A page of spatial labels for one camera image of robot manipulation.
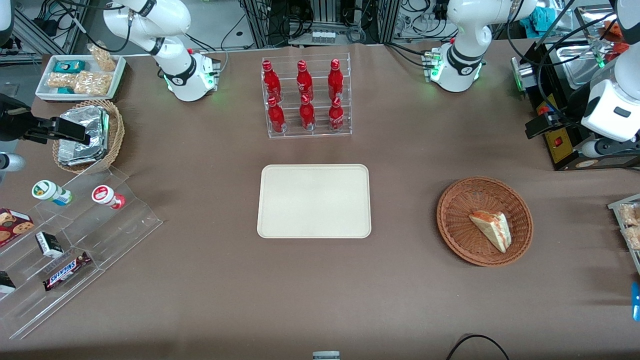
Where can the red cola bottle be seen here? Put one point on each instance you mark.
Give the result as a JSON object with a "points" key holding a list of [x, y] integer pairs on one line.
{"points": [[336, 117], [307, 116], [335, 82], [271, 82], [304, 82], [276, 119]]}

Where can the clear bag of puffed snacks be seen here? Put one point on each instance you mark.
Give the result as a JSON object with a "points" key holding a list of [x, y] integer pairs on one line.
{"points": [[631, 214], [633, 237]]}

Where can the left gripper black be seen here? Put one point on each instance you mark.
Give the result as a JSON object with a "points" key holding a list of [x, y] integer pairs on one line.
{"points": [[571, 109]]}

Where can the light tan wicker basket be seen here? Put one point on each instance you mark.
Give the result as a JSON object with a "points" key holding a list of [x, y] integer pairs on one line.
{"points": [[116, 135]]}

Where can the clear acrylic stepped display stand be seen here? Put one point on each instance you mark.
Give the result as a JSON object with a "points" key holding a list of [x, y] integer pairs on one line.
{"points": [[115, 240]]}

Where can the red lid yogurt cup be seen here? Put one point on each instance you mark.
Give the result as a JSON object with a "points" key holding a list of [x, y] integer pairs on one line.
{"points": [[104, 195]]}

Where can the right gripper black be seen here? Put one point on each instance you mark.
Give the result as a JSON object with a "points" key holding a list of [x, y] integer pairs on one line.
{"points": [[12, 122]]}

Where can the teal cloth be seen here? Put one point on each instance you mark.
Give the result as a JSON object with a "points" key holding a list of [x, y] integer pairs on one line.
{"points": [[542, 17]]}

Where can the small black white box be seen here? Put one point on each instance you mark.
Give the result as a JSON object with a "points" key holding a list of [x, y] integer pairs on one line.
{"points": [[48, 244]]}

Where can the beige plastic serving tray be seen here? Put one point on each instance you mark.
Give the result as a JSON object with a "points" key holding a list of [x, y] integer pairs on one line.
{"points": [[314, 201]]}

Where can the blue plastic object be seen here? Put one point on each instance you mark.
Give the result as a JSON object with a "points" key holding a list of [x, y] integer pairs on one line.
{"points": [[636, 302]]}

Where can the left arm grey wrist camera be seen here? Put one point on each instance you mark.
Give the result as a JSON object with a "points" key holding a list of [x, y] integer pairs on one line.
{"points": [[595, 149]]}

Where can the green lid yogurt cup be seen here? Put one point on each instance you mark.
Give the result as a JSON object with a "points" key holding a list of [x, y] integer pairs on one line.
{"points": [[47, 191]]}

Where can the white rectangular snack tray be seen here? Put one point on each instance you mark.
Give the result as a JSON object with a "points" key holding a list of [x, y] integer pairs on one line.
{"points": [[45, 87]]}

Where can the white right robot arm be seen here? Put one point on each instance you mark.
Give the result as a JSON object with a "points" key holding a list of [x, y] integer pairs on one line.
{"points": [[175, 70]]}

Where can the black food warmer appliance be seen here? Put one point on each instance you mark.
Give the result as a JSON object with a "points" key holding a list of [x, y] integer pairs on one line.
{"points": [[562, 150]]}

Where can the snickers chocolate bar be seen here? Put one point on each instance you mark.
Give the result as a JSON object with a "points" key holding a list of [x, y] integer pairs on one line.
{"points": [[66, 271]]}

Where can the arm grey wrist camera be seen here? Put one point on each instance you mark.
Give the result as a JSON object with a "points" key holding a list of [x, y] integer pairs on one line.
{"points": [[595, 149], [11, 162]]}

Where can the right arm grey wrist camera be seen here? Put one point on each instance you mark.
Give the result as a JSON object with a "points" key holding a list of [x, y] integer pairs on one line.
{"points": [[11, 162]]}

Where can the triangular sandwich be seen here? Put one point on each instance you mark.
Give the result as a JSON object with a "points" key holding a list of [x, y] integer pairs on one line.
{"points": [[492, 227]]}

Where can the small grey white device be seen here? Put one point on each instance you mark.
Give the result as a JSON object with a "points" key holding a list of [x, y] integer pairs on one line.
{"points": [[326, 355]]}

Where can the foil wrapped food pack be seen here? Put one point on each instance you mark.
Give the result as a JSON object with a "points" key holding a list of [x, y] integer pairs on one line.
{"points": [[82, 116], [77, 155]]}

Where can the grey edge snack tray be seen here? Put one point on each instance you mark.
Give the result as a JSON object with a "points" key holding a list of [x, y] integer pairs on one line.
{"points": [[616, 205]]}

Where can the clear bag of nut snacks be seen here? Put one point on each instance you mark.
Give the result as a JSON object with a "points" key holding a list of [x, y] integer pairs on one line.
{"points": [[61, 80], [93, 83], [103, 58]]}

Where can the clear acrylic bottle rack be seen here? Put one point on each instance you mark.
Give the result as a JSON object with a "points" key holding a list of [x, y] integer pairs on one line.
{"points": [[320, 134]]}

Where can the red cookie box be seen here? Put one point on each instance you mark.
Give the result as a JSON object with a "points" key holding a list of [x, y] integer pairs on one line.
{"points": [[12, 226]]}

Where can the large teal snack box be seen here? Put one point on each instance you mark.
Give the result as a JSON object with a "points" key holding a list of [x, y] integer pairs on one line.
{"points": [[69, 66]]}

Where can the small teal snack box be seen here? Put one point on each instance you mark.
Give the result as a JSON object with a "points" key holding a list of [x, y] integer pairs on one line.
{"points": [[66, 90]]}

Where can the red food piece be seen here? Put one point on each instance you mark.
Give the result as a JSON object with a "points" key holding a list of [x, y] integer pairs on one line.
{"points": [[612, 31], [621, 48]]}

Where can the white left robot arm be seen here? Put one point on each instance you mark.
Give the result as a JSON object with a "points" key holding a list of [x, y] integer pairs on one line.
{"points": [[457, 70]]}

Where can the brown round wicker basket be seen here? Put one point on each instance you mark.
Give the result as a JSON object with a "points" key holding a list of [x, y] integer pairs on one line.
{"points": [[462, 215]]}

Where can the steel warmer pan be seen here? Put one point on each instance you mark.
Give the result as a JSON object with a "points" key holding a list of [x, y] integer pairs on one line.
{"points": [[580, 65]]}

